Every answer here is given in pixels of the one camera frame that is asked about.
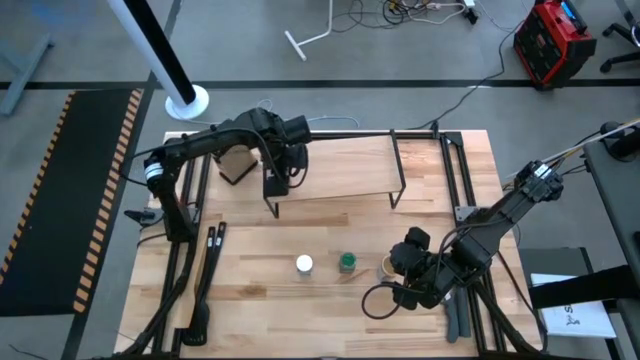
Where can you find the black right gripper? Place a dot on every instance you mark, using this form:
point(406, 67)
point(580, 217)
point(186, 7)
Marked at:
point(422, 275)

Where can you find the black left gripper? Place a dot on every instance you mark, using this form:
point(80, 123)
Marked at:
point(292, 160)

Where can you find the dark spice jar gold lid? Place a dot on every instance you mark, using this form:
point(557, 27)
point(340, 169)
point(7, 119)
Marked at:
point(386, 267)

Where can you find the bagel seasoning jar white lid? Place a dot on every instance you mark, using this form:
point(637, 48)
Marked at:
point(304, 263)

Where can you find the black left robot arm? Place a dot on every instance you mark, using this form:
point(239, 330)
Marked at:
point(210, 140)

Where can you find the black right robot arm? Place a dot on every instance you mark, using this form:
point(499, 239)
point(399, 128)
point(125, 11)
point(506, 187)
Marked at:
point(500, 215)

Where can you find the wooden shelf black metal legs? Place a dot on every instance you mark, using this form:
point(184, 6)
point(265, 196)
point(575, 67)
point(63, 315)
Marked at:
point(350, 167)

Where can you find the metal box grater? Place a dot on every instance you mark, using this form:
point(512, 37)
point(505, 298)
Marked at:
point(236, 164)

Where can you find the thin wooden skewer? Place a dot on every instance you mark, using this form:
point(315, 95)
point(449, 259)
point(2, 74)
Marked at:
point(356, 275)

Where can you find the black nylon spatula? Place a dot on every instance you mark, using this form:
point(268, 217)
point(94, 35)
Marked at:
point(220, 237)

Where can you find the black slotted turner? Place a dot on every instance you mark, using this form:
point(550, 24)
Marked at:
point(210, 240)

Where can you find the wooden spatula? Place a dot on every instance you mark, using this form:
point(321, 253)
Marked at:
point(198, 285)

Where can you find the small black clamp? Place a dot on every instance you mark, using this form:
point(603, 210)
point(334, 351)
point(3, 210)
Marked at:
point(142, 216)

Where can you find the white T-shaped stand leg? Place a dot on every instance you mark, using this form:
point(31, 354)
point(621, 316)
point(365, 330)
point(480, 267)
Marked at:
point(296, 46)

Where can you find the grey flat panel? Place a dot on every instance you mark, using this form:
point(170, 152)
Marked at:
point(550, 260)

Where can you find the black flat bar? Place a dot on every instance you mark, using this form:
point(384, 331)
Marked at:
point(575, 289)

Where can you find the white printed paper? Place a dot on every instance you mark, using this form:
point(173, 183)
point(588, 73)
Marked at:
point(580, 320)

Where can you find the white pole stand black stripe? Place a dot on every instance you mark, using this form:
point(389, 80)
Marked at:
point(150, 40)

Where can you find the black hazard striped floor mat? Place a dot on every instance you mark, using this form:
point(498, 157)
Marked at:
point(60, 200)

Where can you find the grey desk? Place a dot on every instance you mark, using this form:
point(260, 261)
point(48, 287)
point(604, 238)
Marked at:
point(620, 200)

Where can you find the black round stand base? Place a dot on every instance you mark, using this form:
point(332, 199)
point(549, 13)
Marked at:
point(625, 145)

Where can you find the red and black tool case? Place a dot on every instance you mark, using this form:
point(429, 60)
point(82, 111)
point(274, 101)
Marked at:
point(550, 45)

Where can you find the grey table leg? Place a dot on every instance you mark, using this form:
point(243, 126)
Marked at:
point(25, 70)

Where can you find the black office chair base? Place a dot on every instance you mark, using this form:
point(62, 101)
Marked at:
point(620, 61)

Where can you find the black aluminium rig frame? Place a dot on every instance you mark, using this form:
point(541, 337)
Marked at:
point(452, 137)

